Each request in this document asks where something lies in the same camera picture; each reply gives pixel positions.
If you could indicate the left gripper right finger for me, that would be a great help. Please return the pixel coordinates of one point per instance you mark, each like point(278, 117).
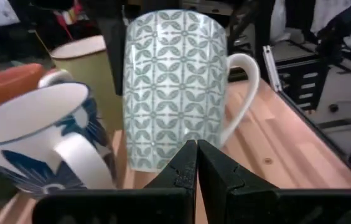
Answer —
point(287, 208)

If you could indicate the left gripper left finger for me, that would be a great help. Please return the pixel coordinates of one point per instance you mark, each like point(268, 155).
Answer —
point(116, 208)

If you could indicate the grey-green leaf pattern mug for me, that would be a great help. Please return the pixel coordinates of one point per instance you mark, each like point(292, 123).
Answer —
point(175, 93)

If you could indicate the black slotted metal block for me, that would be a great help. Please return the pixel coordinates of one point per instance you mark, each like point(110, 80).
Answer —
point(300, 81)

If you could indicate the silver aluminium bar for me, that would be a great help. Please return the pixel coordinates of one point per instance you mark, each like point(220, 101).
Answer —
point(270, 67)

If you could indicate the wooden slatted rack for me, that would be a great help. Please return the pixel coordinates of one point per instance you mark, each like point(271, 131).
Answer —
point(272, 140)

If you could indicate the orange cup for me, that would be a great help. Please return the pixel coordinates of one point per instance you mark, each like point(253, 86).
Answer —
point(4, 82)

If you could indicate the blue floral white mug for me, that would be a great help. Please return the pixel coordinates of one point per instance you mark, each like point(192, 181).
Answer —
point(23, 124)

